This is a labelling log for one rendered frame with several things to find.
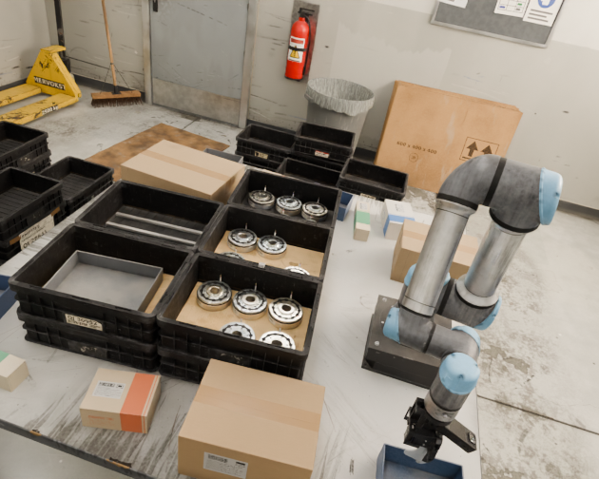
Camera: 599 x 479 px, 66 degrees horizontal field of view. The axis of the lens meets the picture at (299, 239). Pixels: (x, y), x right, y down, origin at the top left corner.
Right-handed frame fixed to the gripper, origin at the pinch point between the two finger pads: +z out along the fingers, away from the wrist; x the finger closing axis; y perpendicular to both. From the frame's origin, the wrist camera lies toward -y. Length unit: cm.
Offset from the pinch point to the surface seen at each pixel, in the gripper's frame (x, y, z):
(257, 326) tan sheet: -21, 50, -8
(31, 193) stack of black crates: -99, 185, 27
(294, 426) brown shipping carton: 8.3, 33.0, -10.7
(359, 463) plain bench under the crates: 2.8, 14.3, 5.3
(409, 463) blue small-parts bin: 0.2, 2.1, 3.4
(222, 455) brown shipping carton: 18, 47, -7
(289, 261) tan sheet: -54, 48, -8
